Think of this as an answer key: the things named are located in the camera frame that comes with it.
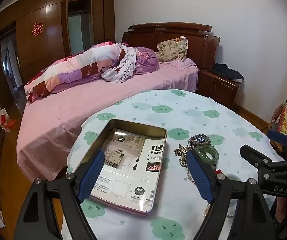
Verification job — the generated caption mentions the dark clothes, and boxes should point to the dark clothes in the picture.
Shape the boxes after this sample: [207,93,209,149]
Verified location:
[212,63,245,82]

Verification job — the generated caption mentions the brown wooden headboard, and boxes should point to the brown wooden headboard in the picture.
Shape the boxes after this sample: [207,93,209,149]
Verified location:
[122,22,221,70]

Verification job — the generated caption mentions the white floral cloth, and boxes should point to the white floral cloth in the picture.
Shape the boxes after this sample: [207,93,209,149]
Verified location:
[101,44,137,83]

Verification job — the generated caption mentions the red wall decoration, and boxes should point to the red wall decoration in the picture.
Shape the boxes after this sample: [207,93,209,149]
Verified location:
[32,22,44,37]

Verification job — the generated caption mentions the white tablecloth with green clouds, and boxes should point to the white tablecloth with green clouds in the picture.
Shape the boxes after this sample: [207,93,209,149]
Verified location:
[61,89,287,240]

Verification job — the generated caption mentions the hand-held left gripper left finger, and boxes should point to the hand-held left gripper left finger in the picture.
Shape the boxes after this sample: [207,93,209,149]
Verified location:
[13,149,106,240]

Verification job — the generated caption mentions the floral pillow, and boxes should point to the floral pillow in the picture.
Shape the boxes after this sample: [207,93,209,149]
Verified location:
[156,36,188,62]

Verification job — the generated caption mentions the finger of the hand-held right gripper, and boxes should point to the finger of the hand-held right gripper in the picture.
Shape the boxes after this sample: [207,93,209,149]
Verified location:
[240,144,275,172]
[267,129,287,146]

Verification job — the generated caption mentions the brown wooden wardrobe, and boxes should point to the brown wooden wardrobe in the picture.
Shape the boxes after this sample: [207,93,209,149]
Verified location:
[0,0,116,85]

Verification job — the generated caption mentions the green jade bangle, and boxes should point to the green jade bangle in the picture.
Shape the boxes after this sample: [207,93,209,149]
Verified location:
[195,144,220,165]

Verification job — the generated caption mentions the red and white bag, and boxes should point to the red and white bag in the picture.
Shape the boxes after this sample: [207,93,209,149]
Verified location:
[0,108,17,132]

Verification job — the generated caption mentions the pink metal tin box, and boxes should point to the pink metal tin box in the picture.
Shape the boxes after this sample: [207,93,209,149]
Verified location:
[71,119,167,216]

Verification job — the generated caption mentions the brown wooden nightstand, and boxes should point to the brown wooden nightstand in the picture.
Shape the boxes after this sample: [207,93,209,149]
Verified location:
[197,68,241,105]

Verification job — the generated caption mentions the bed with pink sheet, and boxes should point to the bed with pink sheet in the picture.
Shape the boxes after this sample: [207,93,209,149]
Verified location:
[17,55,199,180]

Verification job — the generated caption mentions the gold metal bead chain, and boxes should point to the gold metal bead chain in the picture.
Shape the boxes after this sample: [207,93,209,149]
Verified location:
[174,144,191,167]

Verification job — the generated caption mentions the pink patchwork quilt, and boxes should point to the pink patchwork quilt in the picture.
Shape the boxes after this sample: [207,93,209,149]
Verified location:
[23,42,134,103]

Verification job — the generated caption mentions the white pearl necklace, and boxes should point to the white pearl necklace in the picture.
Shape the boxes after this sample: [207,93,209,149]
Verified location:
[203,202,212,218]

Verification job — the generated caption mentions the dark beaded bracelet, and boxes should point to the dark beaded bracelet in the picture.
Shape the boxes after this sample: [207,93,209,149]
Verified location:
[188,134,211,147]

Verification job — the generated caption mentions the purple blanket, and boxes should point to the purple blanket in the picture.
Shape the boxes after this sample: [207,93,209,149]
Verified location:
[127,46,159,74]

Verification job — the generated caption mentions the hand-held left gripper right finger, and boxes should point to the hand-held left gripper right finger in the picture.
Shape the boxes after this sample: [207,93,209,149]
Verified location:
[186,150,276,240]

